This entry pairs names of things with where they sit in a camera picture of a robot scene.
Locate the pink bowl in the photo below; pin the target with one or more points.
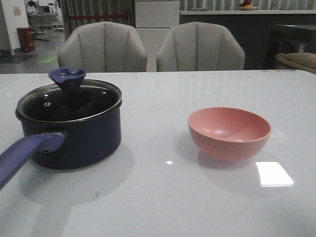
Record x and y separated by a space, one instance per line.
229 134

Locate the dark counter white top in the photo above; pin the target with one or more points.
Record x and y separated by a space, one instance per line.
251 28

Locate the right grey upholstered chair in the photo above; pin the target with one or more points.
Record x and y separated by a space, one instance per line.
198 46

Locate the glass lid blue knob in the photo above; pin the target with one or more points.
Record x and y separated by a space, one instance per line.
69 97

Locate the grey curtain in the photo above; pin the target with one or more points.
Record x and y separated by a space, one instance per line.
95 7

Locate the dark floor mat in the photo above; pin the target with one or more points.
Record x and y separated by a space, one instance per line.
14 59

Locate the dark blue saucepan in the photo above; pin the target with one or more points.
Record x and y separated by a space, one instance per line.
63 146

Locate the red barrier belt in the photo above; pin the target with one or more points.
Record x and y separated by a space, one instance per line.
93 17

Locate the grey upholstered chair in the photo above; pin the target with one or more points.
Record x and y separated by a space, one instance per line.
198 46
104 47

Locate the red bin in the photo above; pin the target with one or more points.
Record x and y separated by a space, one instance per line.
26 39

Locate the beige cushion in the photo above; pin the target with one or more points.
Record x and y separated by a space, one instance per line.
299 61

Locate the white cabinet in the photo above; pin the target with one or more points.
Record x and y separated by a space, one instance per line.
153 18

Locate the left grey upholstered chair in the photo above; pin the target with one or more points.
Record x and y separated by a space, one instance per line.
104 47

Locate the fruit plate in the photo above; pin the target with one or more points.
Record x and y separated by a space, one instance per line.
247 5

